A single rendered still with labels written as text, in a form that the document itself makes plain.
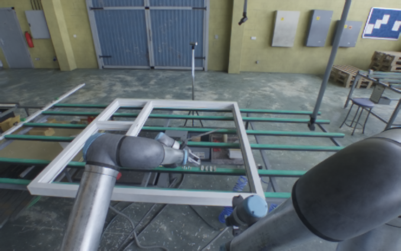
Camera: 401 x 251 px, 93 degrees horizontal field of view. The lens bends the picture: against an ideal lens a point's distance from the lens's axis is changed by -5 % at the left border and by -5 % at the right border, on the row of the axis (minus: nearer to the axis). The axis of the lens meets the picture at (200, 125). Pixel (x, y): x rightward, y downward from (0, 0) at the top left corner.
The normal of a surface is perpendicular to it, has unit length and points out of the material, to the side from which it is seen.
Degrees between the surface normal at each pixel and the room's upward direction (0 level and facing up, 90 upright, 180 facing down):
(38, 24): 90
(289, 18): 90
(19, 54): 90
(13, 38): 90
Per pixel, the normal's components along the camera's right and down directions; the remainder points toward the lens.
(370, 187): -0.39, -0.23
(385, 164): -0.29, -0.51
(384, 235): -0.57, 0.32
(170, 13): -0.04, 0.49
